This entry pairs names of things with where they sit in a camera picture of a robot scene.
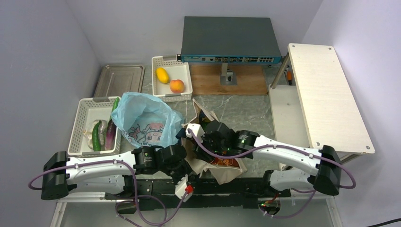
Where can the orange peach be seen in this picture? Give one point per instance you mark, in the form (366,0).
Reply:
(177,86)

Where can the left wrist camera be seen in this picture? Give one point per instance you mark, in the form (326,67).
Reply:
(183,189)

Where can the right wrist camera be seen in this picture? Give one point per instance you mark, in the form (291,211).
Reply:
(194,130)

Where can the white perforated basket left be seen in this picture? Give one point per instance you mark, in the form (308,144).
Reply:
(89,112)

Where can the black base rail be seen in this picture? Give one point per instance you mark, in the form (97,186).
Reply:
(240,192)

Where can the red Doritos chip bag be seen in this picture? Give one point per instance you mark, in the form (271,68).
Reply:
(225,162)

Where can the white perforated basket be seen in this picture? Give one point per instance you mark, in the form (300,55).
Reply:
(176,70)
(89,112)

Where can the metal tray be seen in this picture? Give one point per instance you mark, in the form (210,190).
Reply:
(117,79)

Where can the dark green chili pepper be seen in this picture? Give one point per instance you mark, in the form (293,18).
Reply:
(96,144)

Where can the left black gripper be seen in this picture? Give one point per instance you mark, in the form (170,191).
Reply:
(187,170)

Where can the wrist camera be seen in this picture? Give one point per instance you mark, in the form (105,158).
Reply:
(194,130)
(183,189)

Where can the light blue plastic grocery bag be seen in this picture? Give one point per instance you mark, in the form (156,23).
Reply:
(146,120)

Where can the network switch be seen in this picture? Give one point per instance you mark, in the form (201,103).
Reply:
(229,40)

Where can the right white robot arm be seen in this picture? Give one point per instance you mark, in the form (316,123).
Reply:
(316,168)

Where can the metal monitor stand base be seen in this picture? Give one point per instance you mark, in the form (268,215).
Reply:
(227,76)

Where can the purple eggplant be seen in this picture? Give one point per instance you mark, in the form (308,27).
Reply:
(110,135)

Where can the white perforated basket rear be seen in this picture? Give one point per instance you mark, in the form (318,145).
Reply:
(176,70)

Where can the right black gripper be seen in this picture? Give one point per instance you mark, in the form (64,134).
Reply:
(203,153)

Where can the wooden board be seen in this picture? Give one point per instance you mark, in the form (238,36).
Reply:
(210,79)

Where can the yellow lemon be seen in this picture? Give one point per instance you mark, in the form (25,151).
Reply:
(162,76)

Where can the orange object behind shelf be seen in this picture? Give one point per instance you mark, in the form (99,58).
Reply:
(289,77)

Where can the white shelf table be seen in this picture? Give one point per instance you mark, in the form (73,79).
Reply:
(318,108)

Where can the beige canvas tote bag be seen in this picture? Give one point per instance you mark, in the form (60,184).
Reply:
(223,170)

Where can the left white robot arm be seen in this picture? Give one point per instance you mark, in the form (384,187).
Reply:
(114,174)

